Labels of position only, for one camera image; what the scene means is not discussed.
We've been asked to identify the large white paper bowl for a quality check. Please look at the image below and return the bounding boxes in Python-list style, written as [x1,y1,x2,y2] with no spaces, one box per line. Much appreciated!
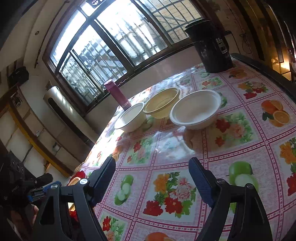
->
[170,90,222,130]

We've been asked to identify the person's left hand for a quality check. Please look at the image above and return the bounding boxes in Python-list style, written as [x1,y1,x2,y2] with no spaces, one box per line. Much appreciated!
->
[11,204,39,236]

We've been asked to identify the red scalloped plate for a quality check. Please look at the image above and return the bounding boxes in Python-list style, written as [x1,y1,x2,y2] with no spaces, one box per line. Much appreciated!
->
[67,170,87,220]

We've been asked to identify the floral fruit tablecloth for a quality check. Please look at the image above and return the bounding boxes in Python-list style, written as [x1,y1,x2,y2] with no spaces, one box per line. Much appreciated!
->
[82,60,295,240]

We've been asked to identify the small white paper bowl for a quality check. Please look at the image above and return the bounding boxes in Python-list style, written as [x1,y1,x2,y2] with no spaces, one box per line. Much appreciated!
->
[114,102,146,133]

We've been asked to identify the white tower air conditioner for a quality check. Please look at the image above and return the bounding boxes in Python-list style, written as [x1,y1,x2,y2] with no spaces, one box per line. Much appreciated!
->
[43,86,98,147]

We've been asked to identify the maroon thermos bottle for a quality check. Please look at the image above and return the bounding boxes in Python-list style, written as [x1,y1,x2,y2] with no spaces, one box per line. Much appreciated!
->
[104,79,132,111]

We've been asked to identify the beige paper bowl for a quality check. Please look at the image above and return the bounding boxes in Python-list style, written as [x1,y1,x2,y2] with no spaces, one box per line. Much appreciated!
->
[144,87,180,119]

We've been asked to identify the window with metal grille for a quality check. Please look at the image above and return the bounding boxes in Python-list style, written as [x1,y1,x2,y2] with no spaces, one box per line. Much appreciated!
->
[43,1,204,114]

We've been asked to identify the black electric kettle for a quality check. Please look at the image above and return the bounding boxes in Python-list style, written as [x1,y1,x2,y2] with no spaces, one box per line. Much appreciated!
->
[185,19,233,73]

